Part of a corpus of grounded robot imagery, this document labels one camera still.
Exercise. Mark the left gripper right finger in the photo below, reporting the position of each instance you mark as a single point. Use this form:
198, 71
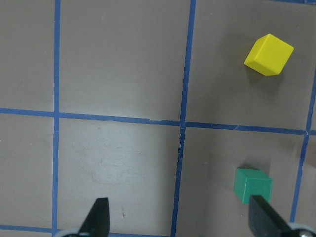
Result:
264, 221

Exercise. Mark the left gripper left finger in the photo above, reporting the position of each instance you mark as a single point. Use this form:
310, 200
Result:
97, 222

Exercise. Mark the green wooden block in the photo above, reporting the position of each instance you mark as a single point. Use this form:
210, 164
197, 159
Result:
250, 182

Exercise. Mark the yellow wooden block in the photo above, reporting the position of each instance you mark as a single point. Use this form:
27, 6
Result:
269, 55

